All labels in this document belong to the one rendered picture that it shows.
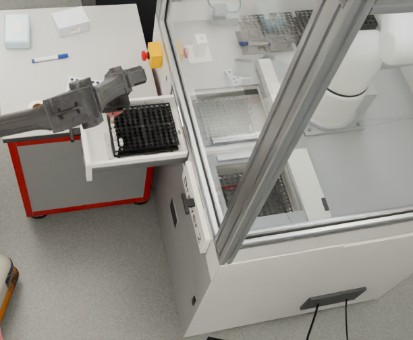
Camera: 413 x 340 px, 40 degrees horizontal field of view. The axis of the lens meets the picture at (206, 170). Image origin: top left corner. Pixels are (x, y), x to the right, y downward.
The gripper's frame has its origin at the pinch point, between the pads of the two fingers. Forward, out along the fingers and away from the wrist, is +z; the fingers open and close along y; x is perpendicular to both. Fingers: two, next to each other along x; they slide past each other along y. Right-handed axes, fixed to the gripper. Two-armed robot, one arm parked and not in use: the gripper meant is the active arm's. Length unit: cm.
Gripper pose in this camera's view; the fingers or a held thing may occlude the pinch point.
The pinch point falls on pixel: (112, 115)
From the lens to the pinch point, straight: 190.8
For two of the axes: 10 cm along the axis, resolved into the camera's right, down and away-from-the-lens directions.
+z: -1.7, 4.9, 8.5
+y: 9.6, -1.3, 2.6
